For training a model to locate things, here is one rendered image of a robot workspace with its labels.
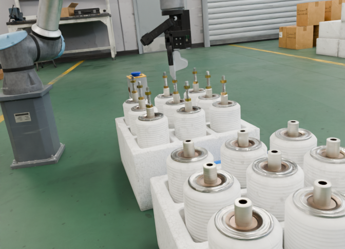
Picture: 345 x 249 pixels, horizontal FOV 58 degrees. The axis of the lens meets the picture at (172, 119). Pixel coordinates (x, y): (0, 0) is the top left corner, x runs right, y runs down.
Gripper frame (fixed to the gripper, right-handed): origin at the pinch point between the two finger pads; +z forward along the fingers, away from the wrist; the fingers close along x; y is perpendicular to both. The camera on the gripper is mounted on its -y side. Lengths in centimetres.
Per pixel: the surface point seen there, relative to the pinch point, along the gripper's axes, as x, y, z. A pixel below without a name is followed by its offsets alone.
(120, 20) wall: 502, -126, -29
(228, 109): -11.4, 16.8, 9.8
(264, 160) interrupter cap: -49, 19, 9
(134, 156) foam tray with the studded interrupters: -25.1, -10.3, 17.1
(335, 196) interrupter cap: -62, 26, 9
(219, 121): -11.1, 13.9, 13.3
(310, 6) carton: 349, 166, -20
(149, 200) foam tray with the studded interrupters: -24.2, -7.9, 31.5
